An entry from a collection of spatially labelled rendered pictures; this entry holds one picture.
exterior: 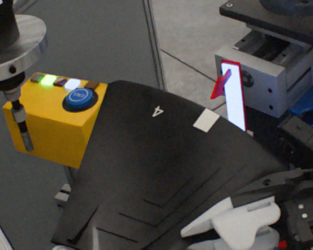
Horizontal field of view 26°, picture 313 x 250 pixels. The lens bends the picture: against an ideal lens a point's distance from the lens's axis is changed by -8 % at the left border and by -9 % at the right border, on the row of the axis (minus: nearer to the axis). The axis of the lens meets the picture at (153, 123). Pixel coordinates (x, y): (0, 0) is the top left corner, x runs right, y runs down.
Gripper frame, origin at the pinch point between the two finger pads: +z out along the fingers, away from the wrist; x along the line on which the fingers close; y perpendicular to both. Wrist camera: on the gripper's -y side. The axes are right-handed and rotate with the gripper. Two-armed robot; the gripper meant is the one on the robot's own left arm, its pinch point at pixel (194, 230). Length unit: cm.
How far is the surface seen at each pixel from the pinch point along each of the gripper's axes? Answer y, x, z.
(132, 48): -124, 73, -2
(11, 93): 2.3, -22.6, 11.1
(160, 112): -15.9, -0.7, 0.2
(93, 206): -4.6, -1.3, 8.7
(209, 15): -231, 144, -44
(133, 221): -1.8, -1.3, 5.3
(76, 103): -36.8, 13.4, 10.4
